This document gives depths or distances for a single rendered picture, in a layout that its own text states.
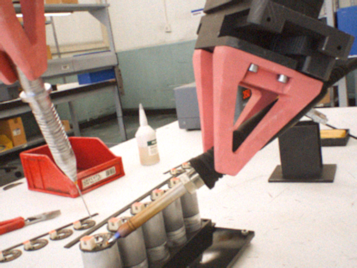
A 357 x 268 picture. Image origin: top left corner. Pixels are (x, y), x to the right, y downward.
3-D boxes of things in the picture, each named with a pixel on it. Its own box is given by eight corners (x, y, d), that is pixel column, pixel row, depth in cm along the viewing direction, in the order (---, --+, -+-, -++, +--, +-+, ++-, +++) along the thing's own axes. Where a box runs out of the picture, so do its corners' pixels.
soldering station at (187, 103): (264, 118, 92) (259, 73, 90) (243, 130, 82) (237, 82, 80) (203, 120, 100) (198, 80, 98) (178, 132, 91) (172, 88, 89)
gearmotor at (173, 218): (193, 244, 36) (184, 188, 35) (178, 259, 34) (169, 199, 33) (169, 241, 37) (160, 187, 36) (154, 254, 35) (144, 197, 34)
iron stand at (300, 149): (313, 210, 50) (360, 144, 46) (250, 171, 52) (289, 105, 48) (318, 192, 55) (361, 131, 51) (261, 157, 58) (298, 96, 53)
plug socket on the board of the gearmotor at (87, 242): (99, 244, 27) (97, 234, 27) (90, 250, 27) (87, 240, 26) (90, 243, 28) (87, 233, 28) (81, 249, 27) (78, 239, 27)
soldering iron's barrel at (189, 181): (128, 247, 27) (207, 187, 27) (114, 229, 26) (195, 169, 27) (125, 238, 28) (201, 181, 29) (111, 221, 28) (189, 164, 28)
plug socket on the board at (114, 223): (125, 225, 30) (123, 216, 29) (117, 231, 29) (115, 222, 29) (116, 224, 30) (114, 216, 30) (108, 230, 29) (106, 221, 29)
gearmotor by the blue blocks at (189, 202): (207, 230, 38) (199, 177, 37) (194, 243, 36) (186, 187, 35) (184, 228, 40) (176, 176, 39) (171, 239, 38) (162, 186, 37)
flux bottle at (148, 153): (161, 163, 68) (151, 103, 66) (140, 166, 68) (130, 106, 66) (159, 158, 71) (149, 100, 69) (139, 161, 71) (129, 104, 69)
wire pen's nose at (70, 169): (62, 186, 24) (52, 166, 23) (70, 175, 25) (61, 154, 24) (79, 186, 24) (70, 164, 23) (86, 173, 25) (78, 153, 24)
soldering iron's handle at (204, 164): (213, 195, 27) (364, 83, 28) (193, 166, 26) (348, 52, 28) (202, 185, 29) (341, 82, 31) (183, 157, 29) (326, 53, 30)
